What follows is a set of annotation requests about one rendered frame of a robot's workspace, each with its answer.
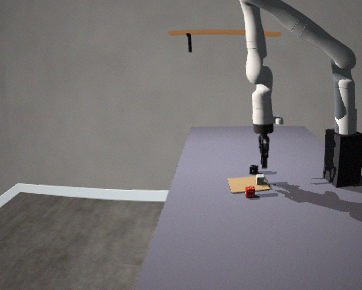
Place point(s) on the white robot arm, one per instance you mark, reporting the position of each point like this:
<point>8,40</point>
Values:
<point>341,57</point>

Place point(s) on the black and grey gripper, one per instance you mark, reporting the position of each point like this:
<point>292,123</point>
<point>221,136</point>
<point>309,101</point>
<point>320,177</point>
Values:
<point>264,129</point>

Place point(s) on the tan flat mat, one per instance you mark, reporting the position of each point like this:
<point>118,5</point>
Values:
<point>237,185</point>

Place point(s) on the red die with white pips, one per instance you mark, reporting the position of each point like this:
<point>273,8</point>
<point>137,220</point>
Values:
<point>250,192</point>

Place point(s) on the black die with white pips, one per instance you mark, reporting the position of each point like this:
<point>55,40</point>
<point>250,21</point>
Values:
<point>253,169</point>

